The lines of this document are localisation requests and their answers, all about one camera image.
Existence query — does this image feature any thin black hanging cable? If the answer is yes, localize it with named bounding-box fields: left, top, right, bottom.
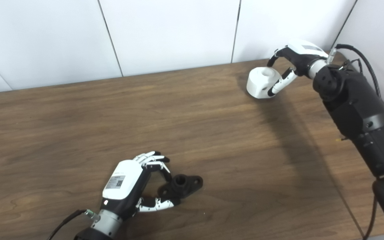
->
left=362, top=197, right=378, bottom=240

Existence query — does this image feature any round white plastic piece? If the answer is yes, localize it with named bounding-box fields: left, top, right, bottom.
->
left=246, top=67, right=283, bottom=99

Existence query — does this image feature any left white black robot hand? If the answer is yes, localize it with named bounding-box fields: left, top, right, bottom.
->
left=100, top=151, right=181, bottom=220

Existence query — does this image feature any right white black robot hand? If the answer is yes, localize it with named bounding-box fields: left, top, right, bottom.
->
left=267, top=39, right=329, bottom=98

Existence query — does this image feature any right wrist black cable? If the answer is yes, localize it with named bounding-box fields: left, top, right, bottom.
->
left=327, top=44, right=381, bottom=97

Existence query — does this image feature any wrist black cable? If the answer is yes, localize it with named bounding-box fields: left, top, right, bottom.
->
left=327, top=44, right=381, bottom=97
left=47, top=209, right=101, bottom=240

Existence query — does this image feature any black plastic holder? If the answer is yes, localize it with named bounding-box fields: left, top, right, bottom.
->
left=158, top=174, right=203, bottom=200

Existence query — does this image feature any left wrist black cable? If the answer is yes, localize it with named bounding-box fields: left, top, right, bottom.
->
left=47, top=209, right=101, bottom=240

